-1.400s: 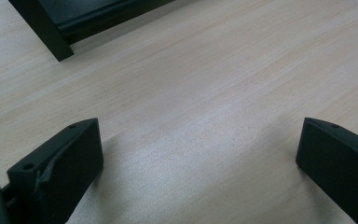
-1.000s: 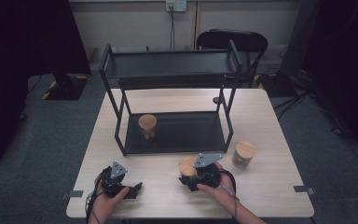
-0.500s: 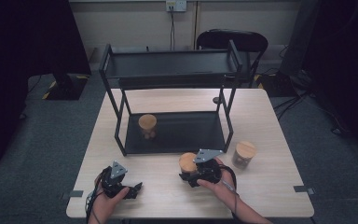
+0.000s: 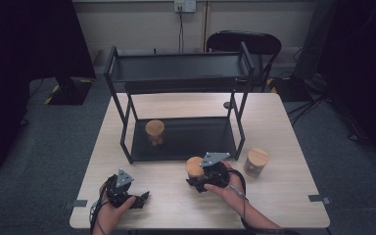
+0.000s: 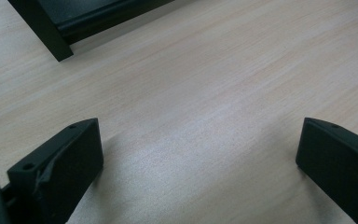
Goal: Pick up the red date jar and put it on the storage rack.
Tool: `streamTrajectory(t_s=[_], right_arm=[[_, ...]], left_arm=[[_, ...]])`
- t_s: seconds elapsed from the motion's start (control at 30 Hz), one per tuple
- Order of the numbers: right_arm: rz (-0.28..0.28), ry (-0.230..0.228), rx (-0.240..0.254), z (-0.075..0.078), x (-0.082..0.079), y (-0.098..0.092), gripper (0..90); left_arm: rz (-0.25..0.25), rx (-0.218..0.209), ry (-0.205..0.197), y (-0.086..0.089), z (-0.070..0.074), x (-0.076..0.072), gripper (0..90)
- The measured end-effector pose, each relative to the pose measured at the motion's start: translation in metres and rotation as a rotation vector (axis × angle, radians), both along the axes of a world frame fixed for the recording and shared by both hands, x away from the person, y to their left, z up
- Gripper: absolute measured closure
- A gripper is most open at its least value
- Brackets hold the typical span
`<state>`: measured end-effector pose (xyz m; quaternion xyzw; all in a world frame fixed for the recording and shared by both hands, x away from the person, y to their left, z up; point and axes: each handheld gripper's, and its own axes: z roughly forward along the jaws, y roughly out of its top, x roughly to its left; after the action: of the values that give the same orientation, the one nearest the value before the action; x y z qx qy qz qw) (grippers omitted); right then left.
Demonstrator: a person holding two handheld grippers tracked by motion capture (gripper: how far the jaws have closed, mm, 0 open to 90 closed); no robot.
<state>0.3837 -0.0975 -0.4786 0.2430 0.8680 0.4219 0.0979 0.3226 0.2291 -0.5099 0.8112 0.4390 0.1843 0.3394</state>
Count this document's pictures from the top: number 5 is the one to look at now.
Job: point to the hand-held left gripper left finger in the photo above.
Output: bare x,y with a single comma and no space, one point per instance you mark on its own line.
65,168

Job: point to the black two-tier metal rack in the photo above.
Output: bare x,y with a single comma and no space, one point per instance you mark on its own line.
74,18

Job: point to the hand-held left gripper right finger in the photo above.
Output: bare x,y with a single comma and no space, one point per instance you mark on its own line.
338,168

